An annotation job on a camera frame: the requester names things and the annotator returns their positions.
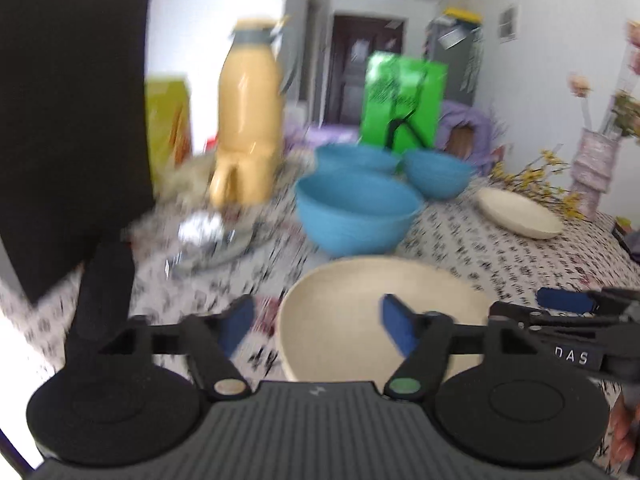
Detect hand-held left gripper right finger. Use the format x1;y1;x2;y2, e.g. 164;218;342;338
382;294;538;403

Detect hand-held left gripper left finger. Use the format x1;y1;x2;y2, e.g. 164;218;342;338
97;295;256;402

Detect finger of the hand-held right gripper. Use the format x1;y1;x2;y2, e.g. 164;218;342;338
490;301;640;342
537;287;640;314

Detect cream plate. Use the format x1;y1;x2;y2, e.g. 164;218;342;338
277;256;493;383
476;187;565;240

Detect blue bowl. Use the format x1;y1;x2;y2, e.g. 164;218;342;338
402;149;476;201
295;170;426;257
315;144;403;176

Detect person's right hand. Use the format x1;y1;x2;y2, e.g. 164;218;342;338
607;395;640;476

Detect clear glass dish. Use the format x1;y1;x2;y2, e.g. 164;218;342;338
167;210;256;277

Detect grey pouch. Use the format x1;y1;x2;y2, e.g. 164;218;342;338
612;215;640;267

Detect printed tablecloth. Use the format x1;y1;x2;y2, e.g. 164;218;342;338
0;150;640;480

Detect yellow flower branch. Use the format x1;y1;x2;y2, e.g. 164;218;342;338
487;147;587;221

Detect pink vase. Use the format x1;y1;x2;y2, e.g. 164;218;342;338
570;127;622;221

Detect purple cloth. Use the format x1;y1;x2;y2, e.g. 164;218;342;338
435;100;510;172

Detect purple tissue packet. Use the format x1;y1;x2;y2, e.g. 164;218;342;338
285;105;362;152

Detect pink artificial flowers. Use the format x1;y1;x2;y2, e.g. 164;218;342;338
567;20;640;142

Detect yellow pitcher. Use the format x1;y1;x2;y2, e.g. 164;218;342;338
209;19;287;208

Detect yellow box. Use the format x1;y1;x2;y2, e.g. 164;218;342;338
145;76;193;171

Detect green paper bag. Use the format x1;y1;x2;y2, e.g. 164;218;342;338
360;51;448;156

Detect black box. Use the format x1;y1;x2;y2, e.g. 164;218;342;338
0;0;156;306

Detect dark wooden door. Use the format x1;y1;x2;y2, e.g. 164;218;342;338
327;15;406;127

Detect grey cabinet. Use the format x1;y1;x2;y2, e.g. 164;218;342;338
425;7;485;107

